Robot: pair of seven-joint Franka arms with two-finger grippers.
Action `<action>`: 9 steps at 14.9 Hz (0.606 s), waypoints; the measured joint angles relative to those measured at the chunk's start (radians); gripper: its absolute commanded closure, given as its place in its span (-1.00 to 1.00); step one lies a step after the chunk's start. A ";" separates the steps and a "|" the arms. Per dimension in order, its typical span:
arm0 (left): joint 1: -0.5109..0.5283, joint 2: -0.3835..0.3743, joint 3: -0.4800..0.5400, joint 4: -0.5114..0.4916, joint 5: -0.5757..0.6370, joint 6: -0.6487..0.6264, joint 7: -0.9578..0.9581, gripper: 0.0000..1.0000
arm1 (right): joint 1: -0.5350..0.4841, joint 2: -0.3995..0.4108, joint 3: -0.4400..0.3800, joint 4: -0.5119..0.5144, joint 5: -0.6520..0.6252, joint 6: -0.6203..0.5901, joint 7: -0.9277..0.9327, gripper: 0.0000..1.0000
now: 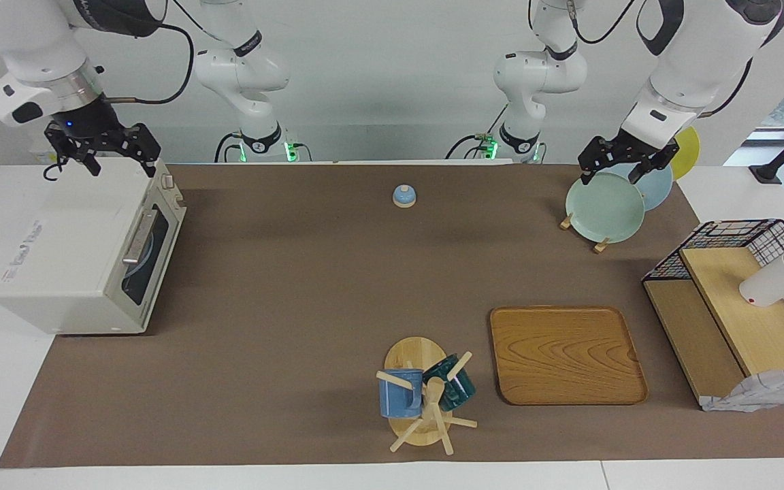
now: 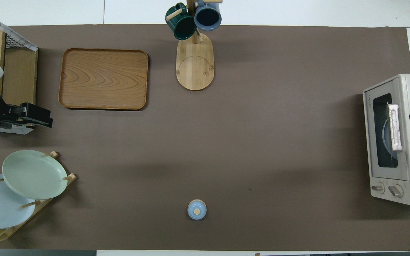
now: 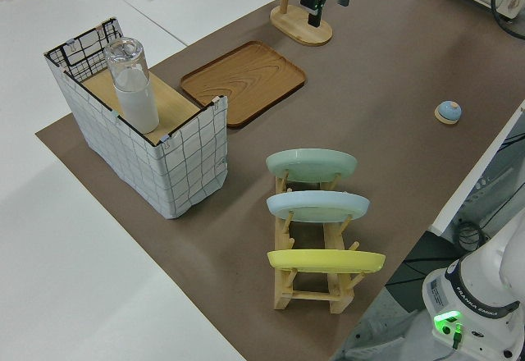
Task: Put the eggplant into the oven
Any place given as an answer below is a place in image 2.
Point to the wooden mug tree stand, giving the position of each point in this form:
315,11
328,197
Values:
195,71

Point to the blue mug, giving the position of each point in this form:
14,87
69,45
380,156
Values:
208,17

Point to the small blue lidded jar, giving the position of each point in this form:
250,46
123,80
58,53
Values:
196,209

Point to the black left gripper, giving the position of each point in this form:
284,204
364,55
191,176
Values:
36,115

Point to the wooden dish rack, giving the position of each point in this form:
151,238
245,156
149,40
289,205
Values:
71,177

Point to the dark green mug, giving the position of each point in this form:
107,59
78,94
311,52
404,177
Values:
183,29

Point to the pale green plate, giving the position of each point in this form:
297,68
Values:
34,174

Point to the wooden serving tray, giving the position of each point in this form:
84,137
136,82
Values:
103,78

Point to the brown table mat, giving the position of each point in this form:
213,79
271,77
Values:
226,142

